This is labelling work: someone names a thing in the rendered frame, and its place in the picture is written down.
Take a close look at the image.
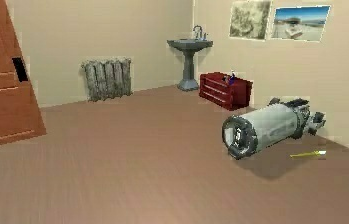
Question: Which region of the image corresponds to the blue spray bottle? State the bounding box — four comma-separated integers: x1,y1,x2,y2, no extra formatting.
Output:
223,70,237,86

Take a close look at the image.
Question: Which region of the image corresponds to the red low cabinet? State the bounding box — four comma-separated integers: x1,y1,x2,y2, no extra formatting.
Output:
198,71,254,111

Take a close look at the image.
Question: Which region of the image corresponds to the grey ribbed radiator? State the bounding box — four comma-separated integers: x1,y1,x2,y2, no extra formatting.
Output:
80,57,133,102

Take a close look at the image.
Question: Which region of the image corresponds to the grey cylinder machine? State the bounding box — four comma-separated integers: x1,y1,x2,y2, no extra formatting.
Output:
221,97,327,160

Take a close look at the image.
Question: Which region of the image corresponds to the grey sepia framed picture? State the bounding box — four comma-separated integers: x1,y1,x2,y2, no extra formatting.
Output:
228,0,272,41

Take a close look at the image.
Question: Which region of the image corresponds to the yellow toothbrush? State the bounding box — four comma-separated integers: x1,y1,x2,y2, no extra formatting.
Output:
289,150,327,159

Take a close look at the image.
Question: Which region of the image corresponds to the blue landscape framed picture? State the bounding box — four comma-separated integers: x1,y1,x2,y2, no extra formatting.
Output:
270,4,332,43

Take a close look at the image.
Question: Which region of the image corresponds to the brown wooden room door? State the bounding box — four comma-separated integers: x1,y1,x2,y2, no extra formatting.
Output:
0,0,48,150

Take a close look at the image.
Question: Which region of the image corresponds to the grey pedestal sink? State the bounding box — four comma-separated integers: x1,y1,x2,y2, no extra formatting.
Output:
166,25,214,92

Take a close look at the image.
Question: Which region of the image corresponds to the black door handle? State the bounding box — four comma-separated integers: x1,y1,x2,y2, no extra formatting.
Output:
11,57,29,83

